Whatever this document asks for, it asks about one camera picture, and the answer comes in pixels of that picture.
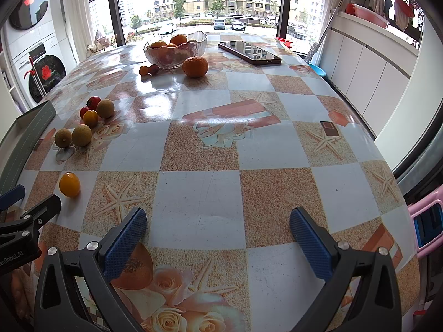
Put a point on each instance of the white cabinet counter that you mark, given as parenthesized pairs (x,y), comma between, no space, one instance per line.
(369,65)

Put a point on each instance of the blue plastic basin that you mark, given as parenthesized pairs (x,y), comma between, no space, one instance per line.
(317,70)

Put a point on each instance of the green-tan round fruit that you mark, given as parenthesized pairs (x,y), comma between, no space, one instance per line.
(81,135)

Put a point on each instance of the small yellow-orange tomato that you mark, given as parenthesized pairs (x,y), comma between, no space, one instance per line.
(69,185)

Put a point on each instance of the small orange kumquat by bowl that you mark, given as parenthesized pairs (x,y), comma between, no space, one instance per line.
(143,70)

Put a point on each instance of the yellow-orange small fruit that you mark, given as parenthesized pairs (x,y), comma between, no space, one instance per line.
(90,118)

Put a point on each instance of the black smartphone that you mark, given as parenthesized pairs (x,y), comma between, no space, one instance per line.
(252,54)

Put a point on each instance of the glass fruit bowl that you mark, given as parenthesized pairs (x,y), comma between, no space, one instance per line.
(170,57)

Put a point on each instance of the orange in bowl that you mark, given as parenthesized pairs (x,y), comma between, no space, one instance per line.
(178,40)

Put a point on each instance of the grey shallow box tray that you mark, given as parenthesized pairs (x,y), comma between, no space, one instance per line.
(19,141)

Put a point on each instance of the red plastic basin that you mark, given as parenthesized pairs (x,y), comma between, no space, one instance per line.
(366,14)

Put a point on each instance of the lower washing machine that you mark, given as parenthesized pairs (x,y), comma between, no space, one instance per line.
(53,61)

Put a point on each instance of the small brown-green fruit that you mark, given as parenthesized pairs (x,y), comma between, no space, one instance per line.
(63,138)

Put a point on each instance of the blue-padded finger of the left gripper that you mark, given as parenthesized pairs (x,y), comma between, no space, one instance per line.
(11,197)

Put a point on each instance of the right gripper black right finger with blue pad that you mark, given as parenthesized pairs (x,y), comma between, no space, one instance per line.
(376,305)

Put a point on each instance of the tan round fruit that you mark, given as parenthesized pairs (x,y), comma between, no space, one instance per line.
(105,108)

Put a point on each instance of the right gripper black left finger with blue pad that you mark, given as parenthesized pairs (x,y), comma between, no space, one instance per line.
(59,304)

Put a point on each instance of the red-handled mop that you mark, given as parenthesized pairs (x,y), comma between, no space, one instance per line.
(34,74)

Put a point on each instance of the large orange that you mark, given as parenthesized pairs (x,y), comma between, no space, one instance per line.
(195,67)

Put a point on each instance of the pink plastic stool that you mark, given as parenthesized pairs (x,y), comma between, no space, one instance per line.
(427,219)

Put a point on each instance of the small red fruit by bowl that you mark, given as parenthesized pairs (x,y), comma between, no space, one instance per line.
(153,69)

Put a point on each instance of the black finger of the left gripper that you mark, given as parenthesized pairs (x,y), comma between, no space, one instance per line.
(19,238)

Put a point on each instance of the upper dryer machine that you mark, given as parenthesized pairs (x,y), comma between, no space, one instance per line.
(30,22)

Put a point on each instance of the red cherry tomato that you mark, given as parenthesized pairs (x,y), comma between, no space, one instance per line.
(93,102)
(83,111)

